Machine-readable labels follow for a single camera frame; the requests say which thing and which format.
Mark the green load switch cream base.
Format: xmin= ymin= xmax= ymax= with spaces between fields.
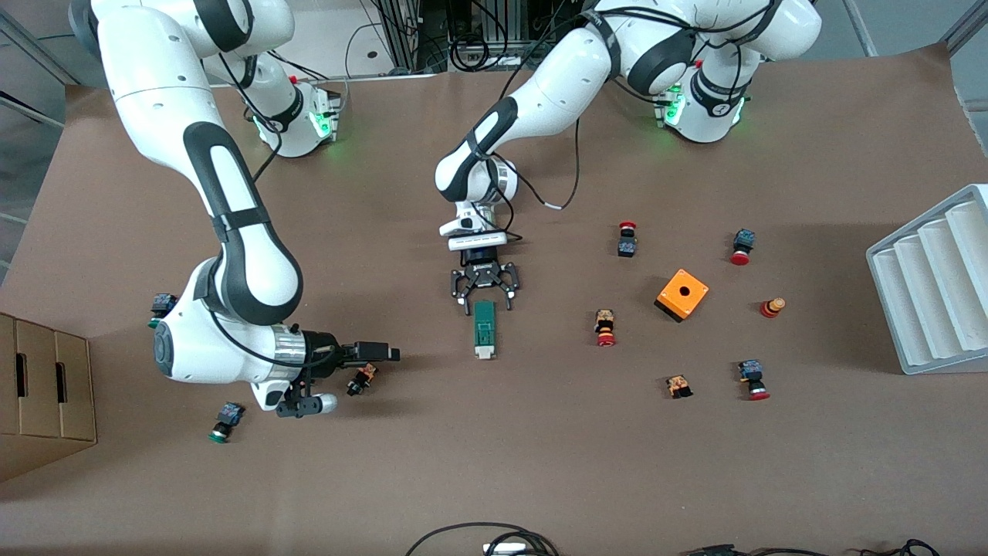
xmin=473 ymin=300 xmax=498 ymax=361

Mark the brown cardboard box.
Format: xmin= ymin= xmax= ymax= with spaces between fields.
xmin=0 ymin=313 xmax=98 ymax=483

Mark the grey ribbed plastic tray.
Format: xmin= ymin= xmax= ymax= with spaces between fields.
xmin=865 ymin=184 xmax=988 ymax=376

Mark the black selector switch orange block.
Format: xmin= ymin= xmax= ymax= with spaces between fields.
xmin=346 ymin=361 xmax=380 ymax=398

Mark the orange button enclosure box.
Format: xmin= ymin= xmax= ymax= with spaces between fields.
xmin=655 ymin=268 xmax=710 ymax=324

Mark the black looped cable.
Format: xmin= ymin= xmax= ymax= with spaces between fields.
xmin=404 ymin=522 xmax=560 ymax=556

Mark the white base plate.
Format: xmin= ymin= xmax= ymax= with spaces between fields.
xmin=289 ymin=0 xmax=441 ymax=82

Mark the aluminium rack with cables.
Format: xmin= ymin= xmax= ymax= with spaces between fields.
xmin=370 ymin=0 xmax=595 ymax=74

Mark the black cable bundle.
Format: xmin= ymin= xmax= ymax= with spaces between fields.
xmin=679 ymin=538 xmax=942 ymax=556

